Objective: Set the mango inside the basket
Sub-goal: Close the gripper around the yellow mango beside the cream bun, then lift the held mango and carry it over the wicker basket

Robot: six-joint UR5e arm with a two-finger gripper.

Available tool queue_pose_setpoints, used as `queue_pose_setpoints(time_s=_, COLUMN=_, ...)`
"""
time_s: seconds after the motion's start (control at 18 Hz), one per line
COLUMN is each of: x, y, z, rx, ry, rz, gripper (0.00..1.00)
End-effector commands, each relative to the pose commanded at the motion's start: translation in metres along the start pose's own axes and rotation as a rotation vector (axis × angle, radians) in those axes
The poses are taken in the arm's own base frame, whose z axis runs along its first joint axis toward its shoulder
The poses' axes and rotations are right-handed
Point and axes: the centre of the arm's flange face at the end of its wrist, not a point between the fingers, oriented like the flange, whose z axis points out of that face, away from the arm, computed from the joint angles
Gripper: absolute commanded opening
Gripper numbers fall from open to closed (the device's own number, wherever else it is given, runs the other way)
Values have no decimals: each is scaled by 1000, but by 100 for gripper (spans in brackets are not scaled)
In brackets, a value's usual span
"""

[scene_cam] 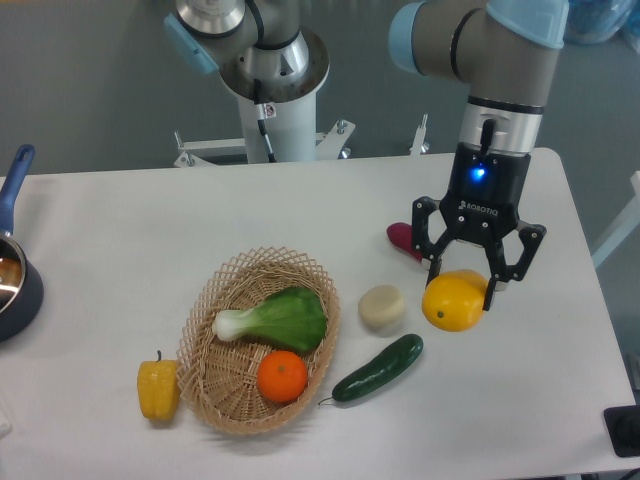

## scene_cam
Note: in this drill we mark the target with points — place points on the woven wicker basket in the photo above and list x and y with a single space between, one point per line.
218 379

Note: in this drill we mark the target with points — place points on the yellow mango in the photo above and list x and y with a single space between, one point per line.
454 300

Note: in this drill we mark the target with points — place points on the green cucumber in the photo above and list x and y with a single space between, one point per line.
385 367

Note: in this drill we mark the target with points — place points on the green bok choy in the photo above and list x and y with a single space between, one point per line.
292 318

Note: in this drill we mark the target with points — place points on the beige round cake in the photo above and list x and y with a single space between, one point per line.
381 307

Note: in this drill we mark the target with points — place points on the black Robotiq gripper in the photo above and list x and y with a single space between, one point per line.
484 200

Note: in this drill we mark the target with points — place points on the orange tangerine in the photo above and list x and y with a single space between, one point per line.
282 376

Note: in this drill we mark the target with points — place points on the blue plastic bag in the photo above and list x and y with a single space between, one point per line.
594 22

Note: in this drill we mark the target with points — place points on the purple sweet potato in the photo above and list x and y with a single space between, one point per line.
400 236

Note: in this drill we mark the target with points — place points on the black device at table edge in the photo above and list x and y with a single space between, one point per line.
622 424

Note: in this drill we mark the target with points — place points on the yellow bell pepper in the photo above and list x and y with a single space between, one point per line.
157 388

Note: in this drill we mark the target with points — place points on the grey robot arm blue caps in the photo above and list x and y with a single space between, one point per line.
505 51

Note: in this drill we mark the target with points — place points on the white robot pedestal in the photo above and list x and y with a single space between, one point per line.
275 90

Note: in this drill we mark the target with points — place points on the dark blue saucepan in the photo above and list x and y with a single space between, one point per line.
22 290

